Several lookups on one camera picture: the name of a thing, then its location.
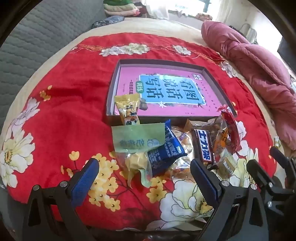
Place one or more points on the clear puffed snack bag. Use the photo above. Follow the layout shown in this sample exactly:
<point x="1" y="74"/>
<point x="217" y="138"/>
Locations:
<point x="185" y="141"/>

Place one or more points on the stack of folded clothes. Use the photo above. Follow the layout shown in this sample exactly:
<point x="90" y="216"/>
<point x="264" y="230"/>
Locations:
<point x="122" y="8"/>

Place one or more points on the small yellow cake packet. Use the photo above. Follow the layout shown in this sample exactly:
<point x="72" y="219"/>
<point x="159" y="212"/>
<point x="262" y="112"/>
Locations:
<point x="226" y="165"/>

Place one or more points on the orange cloth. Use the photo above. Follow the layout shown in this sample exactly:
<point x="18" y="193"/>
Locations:
<point x="204" y="16"/>

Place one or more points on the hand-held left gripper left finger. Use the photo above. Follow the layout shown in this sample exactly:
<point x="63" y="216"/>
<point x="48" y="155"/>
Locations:
<point x="84" y="179"/>

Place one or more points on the window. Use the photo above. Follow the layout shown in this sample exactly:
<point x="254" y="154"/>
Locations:
<point x="189" y="5"/>

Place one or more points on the yellow cartoon snack packet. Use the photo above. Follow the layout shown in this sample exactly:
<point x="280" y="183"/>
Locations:
<point x="129" y="109"/>

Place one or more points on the clear orange print snack packet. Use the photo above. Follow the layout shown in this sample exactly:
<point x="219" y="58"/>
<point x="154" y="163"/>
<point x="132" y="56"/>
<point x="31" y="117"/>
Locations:
<point x="219" y="139"/>

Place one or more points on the grey metal rack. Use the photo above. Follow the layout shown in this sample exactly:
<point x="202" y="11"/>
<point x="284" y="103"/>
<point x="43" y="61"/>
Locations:
<point x="248" y="32"/>

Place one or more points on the cream curtain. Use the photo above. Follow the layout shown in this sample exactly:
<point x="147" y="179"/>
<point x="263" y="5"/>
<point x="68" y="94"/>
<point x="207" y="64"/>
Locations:
<point x="231" y="11"/>

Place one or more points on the brown chocolate bar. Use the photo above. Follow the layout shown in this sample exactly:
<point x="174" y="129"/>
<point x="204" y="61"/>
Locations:
<point x="204" y="146"/>

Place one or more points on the pink quilt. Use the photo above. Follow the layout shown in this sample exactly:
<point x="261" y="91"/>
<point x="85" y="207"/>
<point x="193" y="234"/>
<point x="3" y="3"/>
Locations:
<point x="259" y="64"/>

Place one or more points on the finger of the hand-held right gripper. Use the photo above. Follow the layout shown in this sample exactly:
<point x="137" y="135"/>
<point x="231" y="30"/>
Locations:
<point x="281" y="160"/>
<point x="259" y="173"/>

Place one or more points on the pink book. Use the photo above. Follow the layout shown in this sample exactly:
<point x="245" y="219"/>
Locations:
<point x="131" y="80"/>

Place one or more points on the black television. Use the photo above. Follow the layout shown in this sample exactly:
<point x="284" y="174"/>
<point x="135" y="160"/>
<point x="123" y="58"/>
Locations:
<point x="288" y="48"/>

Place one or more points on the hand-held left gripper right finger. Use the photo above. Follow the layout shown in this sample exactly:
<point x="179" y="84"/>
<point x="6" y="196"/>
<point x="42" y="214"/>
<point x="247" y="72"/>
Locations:
<point x="205" y="183"/>

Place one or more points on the red floral blanket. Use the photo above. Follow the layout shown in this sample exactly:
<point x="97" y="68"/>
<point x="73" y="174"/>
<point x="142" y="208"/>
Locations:
<point x="69" y="104"/>

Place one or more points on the sheer white curtain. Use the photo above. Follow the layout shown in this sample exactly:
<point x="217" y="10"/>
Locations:
<point x="159" y="8"/>

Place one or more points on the green pastry packet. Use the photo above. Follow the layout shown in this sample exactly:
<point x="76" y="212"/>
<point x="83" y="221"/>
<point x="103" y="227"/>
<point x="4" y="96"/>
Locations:
<point x="134" y="139"/>

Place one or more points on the grey quilted headboard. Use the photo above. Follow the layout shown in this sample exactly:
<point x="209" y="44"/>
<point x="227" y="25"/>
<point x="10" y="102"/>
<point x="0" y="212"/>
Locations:
<point x="34" y="34"/>

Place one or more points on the beige bed sheet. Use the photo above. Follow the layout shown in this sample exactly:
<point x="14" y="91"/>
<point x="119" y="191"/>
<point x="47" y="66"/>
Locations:
<point x="150" y="25"/>

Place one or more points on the grey cardboard box tray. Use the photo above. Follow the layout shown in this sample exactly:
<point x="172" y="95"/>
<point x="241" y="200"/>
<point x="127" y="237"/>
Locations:
<point x="152" y="120"/>

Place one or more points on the dark floral pillow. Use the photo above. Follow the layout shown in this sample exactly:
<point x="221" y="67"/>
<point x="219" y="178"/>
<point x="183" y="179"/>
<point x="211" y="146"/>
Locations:
<point x="107" y="22"/>

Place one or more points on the blue cookie packet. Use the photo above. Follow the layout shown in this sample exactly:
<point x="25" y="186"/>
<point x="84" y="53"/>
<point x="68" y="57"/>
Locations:
<point x="161" y="155"/>

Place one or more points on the red snack packet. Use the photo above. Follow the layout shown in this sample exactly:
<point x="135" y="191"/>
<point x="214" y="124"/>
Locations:
<point x="231" y="129"/>

